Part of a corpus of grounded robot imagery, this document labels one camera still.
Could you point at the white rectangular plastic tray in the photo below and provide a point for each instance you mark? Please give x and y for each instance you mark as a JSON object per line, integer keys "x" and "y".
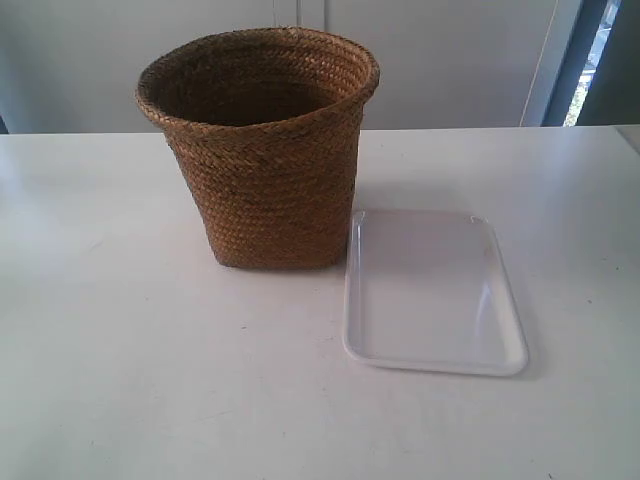
{"x": 428, "y": 291}

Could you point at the brown woven wicker basket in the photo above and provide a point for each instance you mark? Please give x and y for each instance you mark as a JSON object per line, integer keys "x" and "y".
{"x": 264, "y": 124}

